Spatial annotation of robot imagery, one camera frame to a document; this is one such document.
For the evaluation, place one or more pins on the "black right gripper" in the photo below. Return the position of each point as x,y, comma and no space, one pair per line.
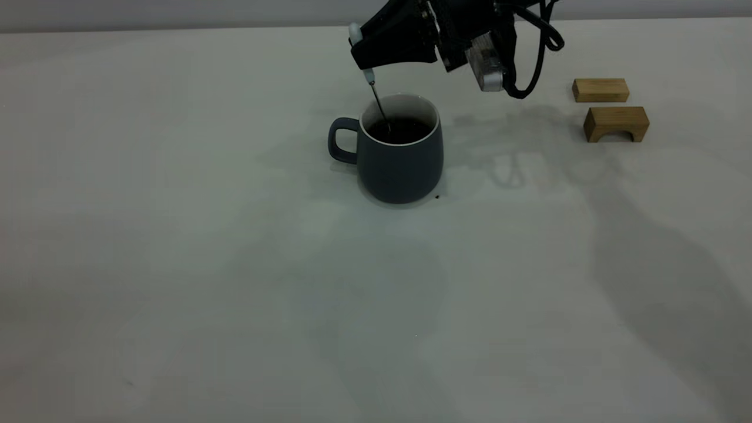
464,20

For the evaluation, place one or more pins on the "dark grey ceramic mug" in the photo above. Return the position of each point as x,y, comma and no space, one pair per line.
402,170

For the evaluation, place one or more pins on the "flat wooden block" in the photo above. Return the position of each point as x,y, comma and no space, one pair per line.
599,90

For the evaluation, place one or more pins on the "arched wooden block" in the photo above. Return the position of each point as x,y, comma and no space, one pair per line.
614,119

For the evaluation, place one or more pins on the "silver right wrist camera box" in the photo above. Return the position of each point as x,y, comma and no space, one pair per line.
489,67

